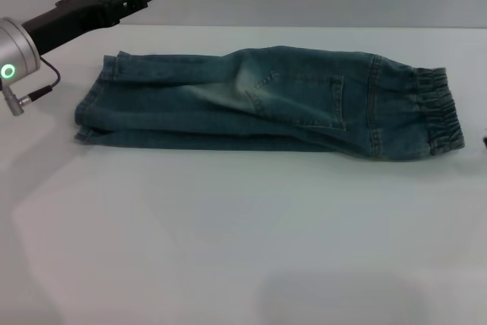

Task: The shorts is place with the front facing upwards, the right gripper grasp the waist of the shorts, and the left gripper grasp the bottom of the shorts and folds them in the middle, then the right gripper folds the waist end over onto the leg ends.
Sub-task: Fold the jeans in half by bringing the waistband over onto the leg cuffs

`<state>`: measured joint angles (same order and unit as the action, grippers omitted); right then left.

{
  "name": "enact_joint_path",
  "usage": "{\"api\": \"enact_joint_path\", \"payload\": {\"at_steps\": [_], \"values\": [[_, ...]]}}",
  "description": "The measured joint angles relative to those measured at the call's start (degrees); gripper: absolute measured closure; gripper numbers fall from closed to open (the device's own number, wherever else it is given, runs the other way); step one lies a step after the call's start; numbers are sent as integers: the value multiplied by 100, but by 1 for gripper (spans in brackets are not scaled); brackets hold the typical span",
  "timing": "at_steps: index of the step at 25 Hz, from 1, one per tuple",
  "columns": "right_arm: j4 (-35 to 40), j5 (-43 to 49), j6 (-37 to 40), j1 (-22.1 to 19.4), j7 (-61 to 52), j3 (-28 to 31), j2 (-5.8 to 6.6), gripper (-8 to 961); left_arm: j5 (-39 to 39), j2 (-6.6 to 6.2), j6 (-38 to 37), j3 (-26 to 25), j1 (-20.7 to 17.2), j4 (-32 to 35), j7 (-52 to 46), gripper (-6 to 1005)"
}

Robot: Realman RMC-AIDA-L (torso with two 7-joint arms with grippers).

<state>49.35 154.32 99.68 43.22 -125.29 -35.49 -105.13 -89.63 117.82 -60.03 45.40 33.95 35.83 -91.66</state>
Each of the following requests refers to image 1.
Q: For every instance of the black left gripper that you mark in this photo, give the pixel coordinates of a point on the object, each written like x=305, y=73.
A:
x=72, y=20

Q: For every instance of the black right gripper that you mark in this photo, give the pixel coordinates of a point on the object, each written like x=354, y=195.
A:
x=485, y=147

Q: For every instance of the blue denim shorts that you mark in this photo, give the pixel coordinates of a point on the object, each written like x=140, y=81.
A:
x=289, y=112

